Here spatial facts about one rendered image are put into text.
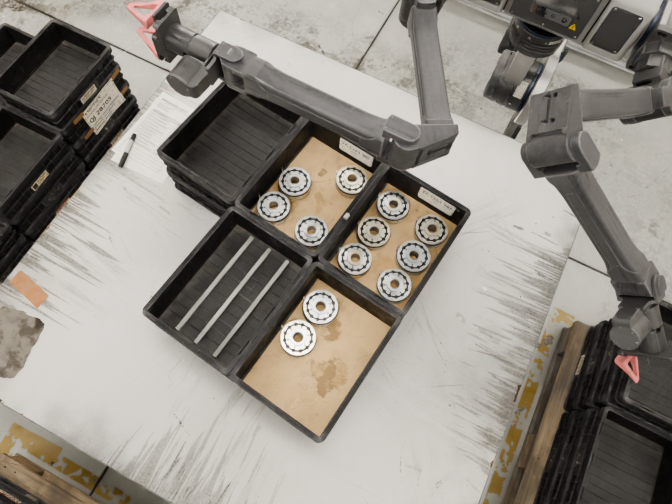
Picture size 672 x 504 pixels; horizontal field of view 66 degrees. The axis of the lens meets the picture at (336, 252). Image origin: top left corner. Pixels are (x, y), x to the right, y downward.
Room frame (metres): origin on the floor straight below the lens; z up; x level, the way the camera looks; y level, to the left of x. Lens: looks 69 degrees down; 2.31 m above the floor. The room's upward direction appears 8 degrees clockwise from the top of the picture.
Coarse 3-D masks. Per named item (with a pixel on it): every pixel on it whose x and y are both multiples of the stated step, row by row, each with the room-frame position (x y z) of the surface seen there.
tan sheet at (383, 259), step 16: (416, 208) 0.75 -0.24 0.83; (400, 224) 0.69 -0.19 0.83; (448, 224) 0.71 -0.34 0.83; (352, 240) 0.62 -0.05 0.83; (400, 240) 0.64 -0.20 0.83; (336, 256) 0.56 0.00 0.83; (384, 256) 0.58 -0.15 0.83; (432, 256) 0.60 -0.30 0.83; (368, 272) 0.52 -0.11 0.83; (400, 304) 0.43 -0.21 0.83
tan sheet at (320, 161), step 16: (320, 144) 0.94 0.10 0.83; (304, 160) 0.88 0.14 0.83; (320, 160) 0.88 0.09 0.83; (336, 160) 0.89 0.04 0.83; (320, 176) 0.82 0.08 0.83; (368, 176) 0.85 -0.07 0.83; (320, 192) 0.77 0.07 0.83; (336, 192) 0.77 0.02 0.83; (256, 208) 0.68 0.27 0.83; (272, 208) 0.69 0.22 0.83; (304, 208) 0.70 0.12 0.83; (320, 208) 0.71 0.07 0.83; (336, 208) 0.72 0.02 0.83; (288, 224) 0.64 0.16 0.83
